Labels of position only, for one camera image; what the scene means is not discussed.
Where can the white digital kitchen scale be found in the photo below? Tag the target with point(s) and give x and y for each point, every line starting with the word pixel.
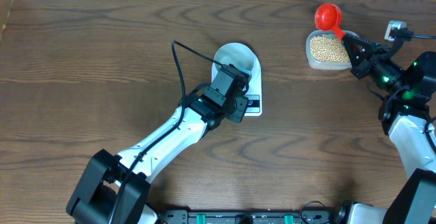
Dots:
pixel 254 94

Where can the clear container of soybeans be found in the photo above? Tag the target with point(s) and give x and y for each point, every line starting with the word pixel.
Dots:
pixel 325 52

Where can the grey round bowl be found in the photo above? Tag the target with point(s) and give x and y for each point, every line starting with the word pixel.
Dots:
pixel 241 56

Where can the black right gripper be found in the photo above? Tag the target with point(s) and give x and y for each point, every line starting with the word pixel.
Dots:
pixel 360 66

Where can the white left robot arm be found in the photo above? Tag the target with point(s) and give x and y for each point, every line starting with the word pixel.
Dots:
pixel 115 188

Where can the red plastic measuring scoop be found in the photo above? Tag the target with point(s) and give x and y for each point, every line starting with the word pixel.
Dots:
pixel 328 17

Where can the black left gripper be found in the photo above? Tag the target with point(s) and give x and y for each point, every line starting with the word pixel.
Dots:
pixel 240 106

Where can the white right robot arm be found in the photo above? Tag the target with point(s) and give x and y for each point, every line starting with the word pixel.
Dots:
pixel 406 120

